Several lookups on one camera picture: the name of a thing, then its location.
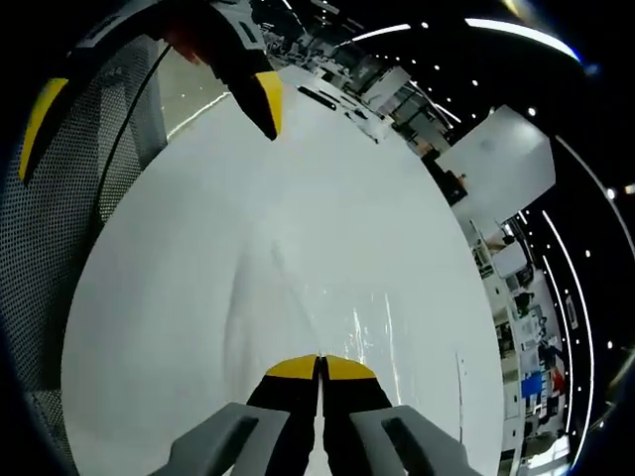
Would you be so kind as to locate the white square column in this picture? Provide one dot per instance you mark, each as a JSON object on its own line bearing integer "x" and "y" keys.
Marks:
{"x": 501, "y": 163}

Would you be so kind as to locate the clear resealable bag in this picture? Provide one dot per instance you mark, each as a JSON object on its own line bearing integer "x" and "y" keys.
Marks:
{"x": 357, "y": 327}

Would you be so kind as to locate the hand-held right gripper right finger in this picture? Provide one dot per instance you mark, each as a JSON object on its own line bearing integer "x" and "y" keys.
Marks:
{"x": 357, "y": 396}

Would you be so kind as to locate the person's left hand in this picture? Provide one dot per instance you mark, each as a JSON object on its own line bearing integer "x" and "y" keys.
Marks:
{"x": 183, "y": 44}

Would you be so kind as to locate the black flat bar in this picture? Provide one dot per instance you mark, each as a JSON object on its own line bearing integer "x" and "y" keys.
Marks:
{"x": 317, "y": 98}

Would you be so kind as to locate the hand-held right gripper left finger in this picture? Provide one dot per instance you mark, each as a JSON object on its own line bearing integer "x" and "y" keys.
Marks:
{"x": 278, "y": 396}

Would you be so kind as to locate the grey mesh office chair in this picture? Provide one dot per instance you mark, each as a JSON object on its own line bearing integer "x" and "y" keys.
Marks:
{"x": 49, "y": 238}

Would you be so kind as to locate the blue storage box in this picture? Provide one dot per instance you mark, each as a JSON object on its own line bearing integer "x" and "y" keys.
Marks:
{"x": 532, "y": 385}

